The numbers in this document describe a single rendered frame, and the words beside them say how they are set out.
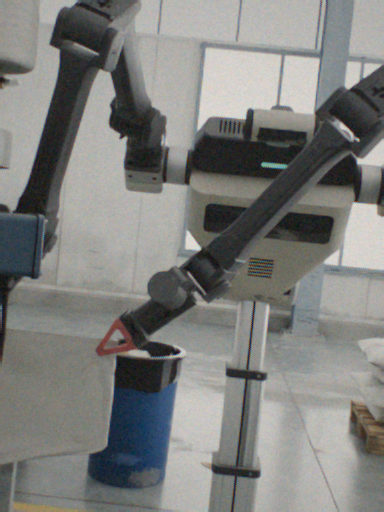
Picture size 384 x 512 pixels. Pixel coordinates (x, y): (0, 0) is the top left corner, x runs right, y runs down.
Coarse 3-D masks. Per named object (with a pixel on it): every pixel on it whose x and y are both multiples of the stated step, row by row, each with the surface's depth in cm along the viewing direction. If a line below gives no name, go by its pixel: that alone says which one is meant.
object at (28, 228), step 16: (0, 224) 100; (16, 224) 101; (32, 224) 102; (0, 240) 100; (16, 240) 101; (32, 240) 102; (0, 256) 100; (16, 256) 101; (32, 256) 102; (0, 272) 101; (16, 272) 101; (32, 272) 102; (0, 288) 105
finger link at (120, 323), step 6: (120, 318) 132; (114, 324) 132; (120, 324) 132; (126, 324) 132; (108, 330) 133; (114, 330) 133; (120, 330) 133; (126, 330) 132; (132, 330) 133; (108, 336) 133; (126, 336) 133; (132, 336) 132; (102, 342) 134; (126, 342) 132; (132, 342) 132; (96, 348) 134; (102, 348) 134; (114, 348) 133; (120, 348) 133; (126, 348) 133; (132, 348) 132; (102, 354) 134; (108, 354) 134
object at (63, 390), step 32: (32, 352) 135; (64, 352) 135; (96, 352) 135; (0, 384) 135; (32, 384) 135; (64, 384) 135; (96, 384) 135; (0, 416) 136; (32, 416) 136; (64, 416) 135; (96, 416) 135; (0, 448) 135; (32, 448) 135; (64, 448) 135; (96, 448) 136
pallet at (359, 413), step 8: (352, 400) 523; (352, 408) 518; (360, 408) 500; (352, 416) 517; (360, 416) 483; (368, 416) 480; (360, 424) 479; (368, 424) 463; (376, 424) 464; (360, 432) 479; (368, 432) 451; (376, 432) 445; (368, 440) 449; (376, 440) 445; (368, 448) 446; (376, 448) 446
